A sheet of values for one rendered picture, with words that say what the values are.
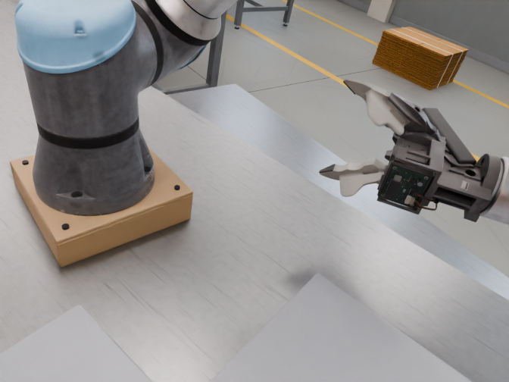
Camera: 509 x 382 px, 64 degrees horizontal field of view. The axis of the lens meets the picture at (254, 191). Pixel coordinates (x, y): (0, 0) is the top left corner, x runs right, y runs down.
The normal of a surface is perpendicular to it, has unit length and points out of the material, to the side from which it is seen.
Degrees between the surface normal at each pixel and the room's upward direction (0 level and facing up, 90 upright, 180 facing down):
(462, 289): 0
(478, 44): 90
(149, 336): 0
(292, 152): 0
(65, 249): 90
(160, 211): 90
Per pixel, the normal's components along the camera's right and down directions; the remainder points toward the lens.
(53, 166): -0.34, 0.26
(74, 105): 0.15, 0.62
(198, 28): 0.67, 0.43
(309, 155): 0.18, -0.77
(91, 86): 0.46, 0.59
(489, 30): -0.76, 0.28
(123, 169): 0.75, 0.22
